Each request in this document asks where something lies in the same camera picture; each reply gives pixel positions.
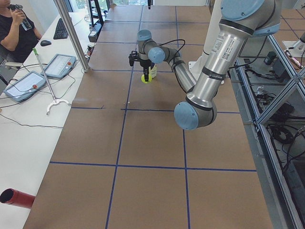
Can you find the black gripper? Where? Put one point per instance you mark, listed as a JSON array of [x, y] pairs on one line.
[[144, 64]]

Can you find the yellow tennis ball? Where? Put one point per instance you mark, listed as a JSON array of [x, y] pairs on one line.
[[146, 78]]

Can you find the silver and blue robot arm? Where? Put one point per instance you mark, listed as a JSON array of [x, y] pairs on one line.
[[240, 19]]

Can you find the clear tennis ball can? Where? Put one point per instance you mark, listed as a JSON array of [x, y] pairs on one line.
[[153, 70]]

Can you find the far teach pendant tablet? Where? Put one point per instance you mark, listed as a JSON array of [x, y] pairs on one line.
[[59, 66]]

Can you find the teach pendant tablet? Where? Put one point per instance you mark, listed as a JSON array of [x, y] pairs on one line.
[[59, 66], [25, 87]]

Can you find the black keyboard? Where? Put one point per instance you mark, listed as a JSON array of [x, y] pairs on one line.
[[60, 31]]

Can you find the black computer mouse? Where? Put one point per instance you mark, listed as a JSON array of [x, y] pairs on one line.
[[44, 43]]

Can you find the near teach pendant tablet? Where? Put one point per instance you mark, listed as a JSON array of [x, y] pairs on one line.
[[25, 87]]

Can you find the clear water bottle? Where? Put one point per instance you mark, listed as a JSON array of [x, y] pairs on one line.
[[25, 23]]

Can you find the person in black shirt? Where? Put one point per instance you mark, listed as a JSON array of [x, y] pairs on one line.
[[17, 41]]

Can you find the red cylinder tube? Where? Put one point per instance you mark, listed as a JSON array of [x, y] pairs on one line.
[[17, 198]]

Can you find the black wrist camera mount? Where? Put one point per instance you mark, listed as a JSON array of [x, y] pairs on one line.
[[133, 57]]

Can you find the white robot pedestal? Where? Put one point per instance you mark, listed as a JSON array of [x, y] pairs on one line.
[[195, 67]]

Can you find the aluminium frame post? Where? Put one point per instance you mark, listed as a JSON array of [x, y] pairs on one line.
[[63, 11]]

